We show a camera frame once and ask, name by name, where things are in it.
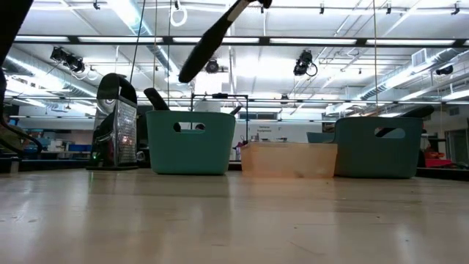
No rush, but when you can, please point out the overhead light bar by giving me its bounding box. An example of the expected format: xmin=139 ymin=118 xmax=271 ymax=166
xmin=0 ymin=34 xmax=469 ymax=48

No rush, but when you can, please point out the black slotted turner steel handle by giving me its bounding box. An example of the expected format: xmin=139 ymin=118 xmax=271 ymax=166
xmin=178 ymin=0 xmax=273 ymax=84

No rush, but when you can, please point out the black spatula red-button handle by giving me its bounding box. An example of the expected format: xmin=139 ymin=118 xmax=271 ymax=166
xmin=143 ymin=87 xmax=182 ymax=133

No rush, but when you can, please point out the steel box grater black handle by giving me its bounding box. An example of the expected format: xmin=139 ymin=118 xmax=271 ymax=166
xmin=86 ymin=72 xmax=139 ymax=171

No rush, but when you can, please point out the white sign board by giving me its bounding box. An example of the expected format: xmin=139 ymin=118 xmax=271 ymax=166
xmin=236 ymin=120 xmax=323 ymax=143

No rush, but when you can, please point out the orange plastic bin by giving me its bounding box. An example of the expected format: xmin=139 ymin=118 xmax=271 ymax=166
xmin=240 ymin=142 xmax=338 ymax=180

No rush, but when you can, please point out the white hanging ring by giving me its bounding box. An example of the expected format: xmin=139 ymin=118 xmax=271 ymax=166
xmin=170 ymin=2 xmax=188 ymax=27

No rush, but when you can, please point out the light teal plastic bin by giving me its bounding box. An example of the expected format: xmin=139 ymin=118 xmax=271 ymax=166
xmin=145 ymin=110 xmax=237 ymax=176

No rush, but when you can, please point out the dark blue-teal plastic bin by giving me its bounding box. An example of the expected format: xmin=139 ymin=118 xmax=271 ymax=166
xmin=307 ymin=116 xmax=425 ymax=180

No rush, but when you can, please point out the person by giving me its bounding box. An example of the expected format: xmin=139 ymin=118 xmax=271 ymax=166
xmin=0 ymin=126 xmax=23 ymax=152

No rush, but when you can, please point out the black looped cable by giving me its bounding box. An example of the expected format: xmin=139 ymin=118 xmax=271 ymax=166
xmin=0 ymin=113 xmax=43 ymax=155

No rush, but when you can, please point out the red box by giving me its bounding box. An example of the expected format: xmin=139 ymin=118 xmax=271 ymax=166
xmin=424 ymin=151 xmax=454 ymax=169

